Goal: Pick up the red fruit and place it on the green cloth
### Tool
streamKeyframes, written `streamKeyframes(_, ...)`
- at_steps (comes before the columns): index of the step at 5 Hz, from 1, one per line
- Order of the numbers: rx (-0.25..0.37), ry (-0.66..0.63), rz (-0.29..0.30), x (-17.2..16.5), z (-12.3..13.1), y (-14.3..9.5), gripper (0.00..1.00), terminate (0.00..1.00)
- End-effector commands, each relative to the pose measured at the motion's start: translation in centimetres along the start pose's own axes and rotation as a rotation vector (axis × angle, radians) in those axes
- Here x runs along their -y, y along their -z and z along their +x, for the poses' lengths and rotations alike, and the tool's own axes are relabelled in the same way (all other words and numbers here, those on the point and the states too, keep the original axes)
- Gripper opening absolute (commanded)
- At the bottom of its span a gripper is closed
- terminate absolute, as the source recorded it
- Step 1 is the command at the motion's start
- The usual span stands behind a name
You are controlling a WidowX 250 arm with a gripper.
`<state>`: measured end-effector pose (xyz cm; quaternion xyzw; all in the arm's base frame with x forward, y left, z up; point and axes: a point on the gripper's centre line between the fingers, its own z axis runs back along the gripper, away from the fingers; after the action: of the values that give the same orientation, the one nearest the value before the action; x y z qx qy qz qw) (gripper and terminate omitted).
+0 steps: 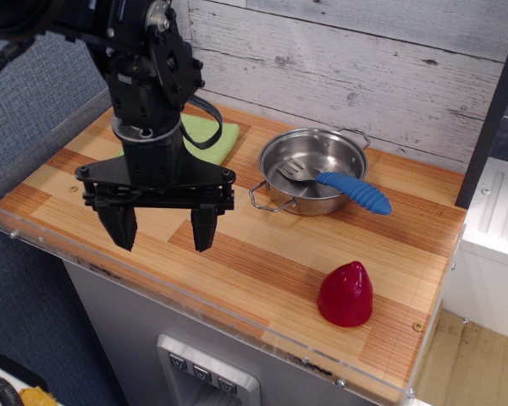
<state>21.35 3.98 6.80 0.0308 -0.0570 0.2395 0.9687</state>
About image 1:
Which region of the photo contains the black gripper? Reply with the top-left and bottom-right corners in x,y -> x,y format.
75,117 -> 235,252

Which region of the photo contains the red toy potato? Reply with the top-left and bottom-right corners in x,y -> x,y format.
317,261 -> 373,328

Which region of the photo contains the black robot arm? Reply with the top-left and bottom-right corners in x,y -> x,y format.
0,1 -> 235,251

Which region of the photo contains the green folded cloth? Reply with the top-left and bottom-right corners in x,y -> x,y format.
112,113 -> 240,170

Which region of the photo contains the grey cabinet with dispenser panel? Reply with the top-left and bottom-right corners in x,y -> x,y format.
65,263 -> 369,405

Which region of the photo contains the clear acrylic guard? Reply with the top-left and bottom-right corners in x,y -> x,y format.
0,104 -> 465,405

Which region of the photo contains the stainless steel pot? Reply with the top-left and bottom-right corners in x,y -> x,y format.
248,127 -> 372,217

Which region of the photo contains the yellow tape object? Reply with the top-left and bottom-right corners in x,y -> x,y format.
19,387 -> 59,406

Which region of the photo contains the white toy sink counter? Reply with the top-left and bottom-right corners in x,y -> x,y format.
442,158 -> 508,337

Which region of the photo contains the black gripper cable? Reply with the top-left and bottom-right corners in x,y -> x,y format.
179,95 -> 224,151

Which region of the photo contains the blue handled metal spatula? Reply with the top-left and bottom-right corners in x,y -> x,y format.
277,159 -> 393,216

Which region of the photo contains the black braided cable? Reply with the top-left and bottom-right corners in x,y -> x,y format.
0,375 -> 23,406

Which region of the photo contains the black post right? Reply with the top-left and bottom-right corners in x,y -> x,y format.
455,54 -> 508,209

